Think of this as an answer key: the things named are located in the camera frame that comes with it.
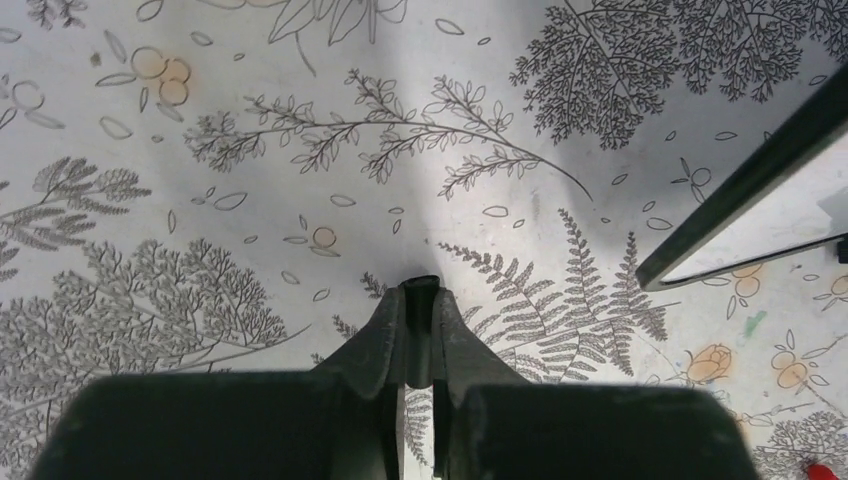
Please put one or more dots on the floral table mat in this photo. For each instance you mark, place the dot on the floral table mat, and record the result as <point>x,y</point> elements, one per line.
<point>205,186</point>

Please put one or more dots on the red capped marker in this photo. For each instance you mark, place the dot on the red capped marker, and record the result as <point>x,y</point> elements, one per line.
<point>817,471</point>

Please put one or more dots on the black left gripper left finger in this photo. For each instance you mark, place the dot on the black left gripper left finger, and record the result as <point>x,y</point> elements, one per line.
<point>339,420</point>

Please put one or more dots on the small black-framed whiteboard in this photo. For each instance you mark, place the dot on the small black-framed whiteboard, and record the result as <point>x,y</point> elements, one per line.
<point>762,199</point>

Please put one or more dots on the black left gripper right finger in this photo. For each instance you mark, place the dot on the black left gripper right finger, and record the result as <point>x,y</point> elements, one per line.
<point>492,423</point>

